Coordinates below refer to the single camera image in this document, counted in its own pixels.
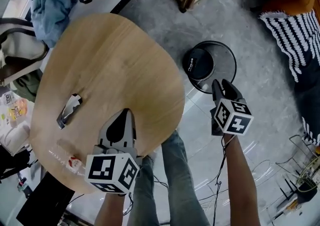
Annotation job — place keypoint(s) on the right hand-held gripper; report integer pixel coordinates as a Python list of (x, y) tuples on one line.
[(235, 119)]

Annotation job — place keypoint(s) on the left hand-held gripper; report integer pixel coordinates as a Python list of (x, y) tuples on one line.
[(100, 167)]

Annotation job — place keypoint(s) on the black mesh waste bin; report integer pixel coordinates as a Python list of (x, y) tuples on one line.
[(222, 62)]

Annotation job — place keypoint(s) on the small black packet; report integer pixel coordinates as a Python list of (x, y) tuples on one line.
[(191, 64)]

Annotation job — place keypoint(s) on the clear plastic water bottle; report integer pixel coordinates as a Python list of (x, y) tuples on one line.
[(73, 163)]

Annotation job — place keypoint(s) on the torn dark blue packet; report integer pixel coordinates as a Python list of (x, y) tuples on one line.
[(67, 112)]

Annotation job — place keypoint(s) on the person's right forearm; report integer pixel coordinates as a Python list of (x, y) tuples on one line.
[(240, 182)]

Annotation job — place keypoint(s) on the person's left forearm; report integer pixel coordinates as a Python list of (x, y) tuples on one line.
[(110, 210)]

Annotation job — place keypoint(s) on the oval wooden table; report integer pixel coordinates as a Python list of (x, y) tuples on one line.
[(112, 69)]

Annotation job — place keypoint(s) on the person's left leg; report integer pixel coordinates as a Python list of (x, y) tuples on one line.
[(142, 195)]

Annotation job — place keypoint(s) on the person's leg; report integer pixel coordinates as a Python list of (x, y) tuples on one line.
[(142, 195), (182, 177)]

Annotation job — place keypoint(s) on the person's right leg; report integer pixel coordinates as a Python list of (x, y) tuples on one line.
[(182, 177)]

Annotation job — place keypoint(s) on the black white striped blanket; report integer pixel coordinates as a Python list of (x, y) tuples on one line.
[(295, 42)]

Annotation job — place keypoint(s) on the black flat monitor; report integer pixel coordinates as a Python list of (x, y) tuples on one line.
[(45, 200)]

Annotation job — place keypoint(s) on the olive green bag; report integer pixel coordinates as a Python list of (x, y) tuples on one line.
[(27, 87)]

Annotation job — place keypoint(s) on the white kettle jug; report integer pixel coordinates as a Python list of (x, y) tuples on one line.
[(12, 137)]

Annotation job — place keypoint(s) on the small green bottle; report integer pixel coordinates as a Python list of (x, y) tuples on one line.
[(22, 182)]

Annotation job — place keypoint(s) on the clear jar white label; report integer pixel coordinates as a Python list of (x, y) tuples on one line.
[(8, 98)]

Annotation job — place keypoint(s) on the light blue garment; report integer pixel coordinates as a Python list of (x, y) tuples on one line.
[(52, 12)]

